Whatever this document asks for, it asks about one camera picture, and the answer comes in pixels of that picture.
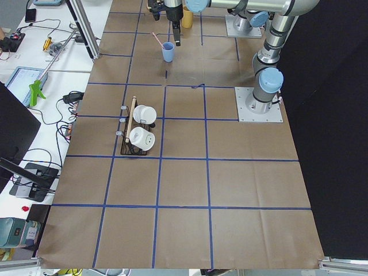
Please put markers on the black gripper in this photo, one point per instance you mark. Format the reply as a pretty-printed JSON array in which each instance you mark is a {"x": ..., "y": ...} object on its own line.
[{"x": 173, "y": 13}]

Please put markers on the light blue plastic cup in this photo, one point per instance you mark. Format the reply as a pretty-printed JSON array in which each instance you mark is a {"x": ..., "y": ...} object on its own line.
[{"x": 168, "y": 51}]

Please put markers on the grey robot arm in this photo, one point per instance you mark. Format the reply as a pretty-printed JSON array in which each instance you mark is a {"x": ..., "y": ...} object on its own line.
[
  {"x": 268, "y": 79},
  {"x": 255, "y": 18}
]

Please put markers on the bamboo chopstick holder cup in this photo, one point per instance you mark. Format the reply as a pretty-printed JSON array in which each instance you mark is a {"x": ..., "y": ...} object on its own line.
[{"x": 187, "y": 20}]

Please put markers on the white smiley mug inner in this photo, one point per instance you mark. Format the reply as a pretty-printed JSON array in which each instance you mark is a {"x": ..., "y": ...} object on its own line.
[{"x": 144, "y": 114}]

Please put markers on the white smiley mug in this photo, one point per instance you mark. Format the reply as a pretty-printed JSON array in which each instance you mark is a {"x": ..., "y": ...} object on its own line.
[
  {"x": 144, "y": 114},
  {"x": 142, "y": 138}
]

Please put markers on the white smiley mug outer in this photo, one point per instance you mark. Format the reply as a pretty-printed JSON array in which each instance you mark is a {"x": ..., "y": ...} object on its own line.
[{"x": 142, "y": 138}]

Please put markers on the black smartphone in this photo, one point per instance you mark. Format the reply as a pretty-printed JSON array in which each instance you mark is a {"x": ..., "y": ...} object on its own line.
[{"x": 30, "y": 15}]

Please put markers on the blue tablet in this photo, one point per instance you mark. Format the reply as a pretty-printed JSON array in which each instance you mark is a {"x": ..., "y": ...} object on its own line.
[{"x": 19, "y": 84}]

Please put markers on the black monitor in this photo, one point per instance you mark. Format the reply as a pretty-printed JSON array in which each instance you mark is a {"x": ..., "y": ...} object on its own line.
[{"x": 18, "y": 127}]

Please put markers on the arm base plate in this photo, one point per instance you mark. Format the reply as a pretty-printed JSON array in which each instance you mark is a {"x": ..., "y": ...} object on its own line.
[
  {"x": 240, "y": 27},
  {"x": 253, "y": 111}
]

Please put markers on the aluminium frame post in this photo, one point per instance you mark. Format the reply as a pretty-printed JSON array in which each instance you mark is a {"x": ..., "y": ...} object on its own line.
[{"x": 80, "y": 17}]

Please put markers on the black wire mug rack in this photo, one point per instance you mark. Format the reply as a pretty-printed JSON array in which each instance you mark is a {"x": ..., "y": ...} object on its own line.
[{"x": 128, "y": 123}]

